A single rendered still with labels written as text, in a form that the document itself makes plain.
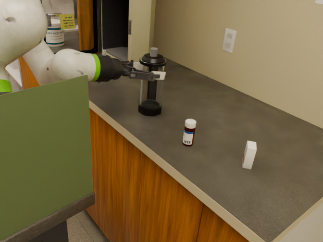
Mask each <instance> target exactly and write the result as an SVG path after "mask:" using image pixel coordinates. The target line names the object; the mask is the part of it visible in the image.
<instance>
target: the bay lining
mask: <svg viewBox="0 0 323 242"><path fill-rule="evenodd" d="M101 4H102V48H103V49H109V48H119V47H128V21H129V0H101Z"/></svg>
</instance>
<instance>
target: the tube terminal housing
mask: <svg viewBox="0 0 323 242"><path fill-rule="evenodd" d="M155 7H156V0H129V20H131V35H130V34H128V60H129V62H130V61H131V60H133V61H134V62H139V59H140V57H142V56H144V55H145V54H147V53H150V48H152V47H153V37H154V22H155ZM101 12H102V4H101ZM101 36H102V30H101ZM102 53H103V48H102ZM102 53H101V52H100V54H102ZM106 55H109V56H110V57H111V58H116V57H114V56H113V55H111V54H109V53H107V52H106Z"/></svg>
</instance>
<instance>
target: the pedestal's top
mask: <svg viewBox="0 0 323 242"><path fill-rule="evenodd" d="M93 204H95V193H94V192H91V193H89V194H87V195H85V196H83V197H81V198H80V199H78V200H76V201H74V202H72V203H70V204H68V205H67V206H65V207H63V208H61V209H59V210H57V211H55V212H53V213H52V214H50V215H48V216H46V217H44V218H42V219H40V220H38V221H37V222H35V223H33V224H31V225H29V226H27V227H25V228H23V229H22V230H20V231H18V232H16V233H14V234H12V235H10V236H8V237H7V238H5V239H3V240H1V241H0V242H28V241H29V240H31V239H33V238H35V237H37V236H38V235H40V234H42V233H44V232H46V231H47V230H49V229H51V228H53V227H55V226H56V225H58V224H60V223H62V222H63V221H65V220H67V219H69V218H70V217H72V216H74V215H76V214H77V213H79V212H81V211H83V210H85V209H86V208H88V207H90V206H92V205H93Z"/></svg>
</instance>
